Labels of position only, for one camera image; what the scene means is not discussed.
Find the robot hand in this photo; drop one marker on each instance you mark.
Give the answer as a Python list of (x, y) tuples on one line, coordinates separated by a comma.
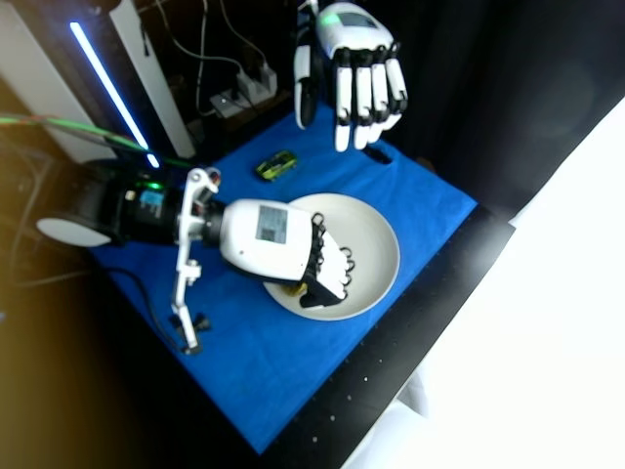
[(354, 34), (263, 239)]

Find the yellow toy car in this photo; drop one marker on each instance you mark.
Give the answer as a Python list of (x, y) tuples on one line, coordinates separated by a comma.
[(294, 290)]

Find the green toy car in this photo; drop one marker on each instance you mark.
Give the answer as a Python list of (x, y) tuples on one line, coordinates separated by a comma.
[(276, 165)]

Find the white round plate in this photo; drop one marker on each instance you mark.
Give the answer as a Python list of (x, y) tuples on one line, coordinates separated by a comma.
[(376, 244)]

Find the white charger plug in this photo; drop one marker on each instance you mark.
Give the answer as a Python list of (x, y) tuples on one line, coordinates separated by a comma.
[(267, 80), (246, 87)]

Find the blue cloth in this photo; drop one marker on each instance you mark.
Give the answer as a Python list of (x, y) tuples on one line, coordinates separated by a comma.
[(263, 371)]

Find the white power strip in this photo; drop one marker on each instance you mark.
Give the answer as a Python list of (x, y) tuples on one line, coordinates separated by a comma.
[(225, 103)]

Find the white tower with light strip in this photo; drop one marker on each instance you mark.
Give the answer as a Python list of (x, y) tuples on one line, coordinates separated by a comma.
[(156, 98)]

